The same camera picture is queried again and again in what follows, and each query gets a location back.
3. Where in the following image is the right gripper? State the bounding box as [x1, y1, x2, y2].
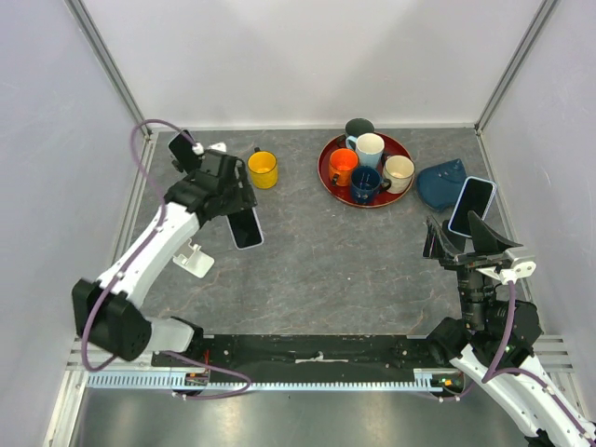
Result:
[420, 210, 521, 330]

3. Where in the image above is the purple case phone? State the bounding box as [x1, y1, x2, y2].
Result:
[226, 208, 264, 251]

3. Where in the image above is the blue case phone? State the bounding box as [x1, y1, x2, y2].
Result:
[448, 176, 496, 237]

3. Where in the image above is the black phone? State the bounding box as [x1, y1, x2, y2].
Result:
[168, 129, 200, 173]

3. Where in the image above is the black round base phone stand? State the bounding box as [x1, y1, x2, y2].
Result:
[171, 158, 188, 175]

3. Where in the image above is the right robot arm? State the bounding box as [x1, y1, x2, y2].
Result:
[423, 211, 595, 446]

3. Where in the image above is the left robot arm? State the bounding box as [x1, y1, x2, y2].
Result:
[72, 149, 257, 366]

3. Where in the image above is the white phone stand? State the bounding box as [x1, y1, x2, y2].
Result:
[172, 238, 215, 278]

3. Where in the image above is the yellow mug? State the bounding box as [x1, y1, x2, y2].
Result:
[247, 147, 278, 189]

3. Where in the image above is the blue cloth pouch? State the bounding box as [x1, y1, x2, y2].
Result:
[415, 158, 467, 212]

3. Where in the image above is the cream mug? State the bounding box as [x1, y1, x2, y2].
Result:
[383, 156, 415, 195]

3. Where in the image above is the dark blue mug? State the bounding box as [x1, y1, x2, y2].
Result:
[350, 166, 392, 205]

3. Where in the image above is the red round tray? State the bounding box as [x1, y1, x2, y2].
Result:
[317, 133, 413, 209]

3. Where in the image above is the orange mug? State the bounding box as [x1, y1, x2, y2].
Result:
[329, 148, 359, 187]

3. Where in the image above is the light blue white mug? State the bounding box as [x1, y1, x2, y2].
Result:
[345, 132, 386, 169]

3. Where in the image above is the dark green mug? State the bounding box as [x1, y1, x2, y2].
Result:
[336, 117, 375, 143]

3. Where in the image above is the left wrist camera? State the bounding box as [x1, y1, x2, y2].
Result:
[192, 142, 227, 156]

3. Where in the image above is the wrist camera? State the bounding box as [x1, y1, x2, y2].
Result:
[499, 247, 536, 284]
[192, 142, 227, 156]

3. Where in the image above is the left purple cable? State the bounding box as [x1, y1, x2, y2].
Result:
[80, 118, 252, 401]

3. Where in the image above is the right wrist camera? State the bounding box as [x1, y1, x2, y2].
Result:
[499, 247, 536, 284]

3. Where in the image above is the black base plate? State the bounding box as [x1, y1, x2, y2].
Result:
[151, 332, 467, 386]

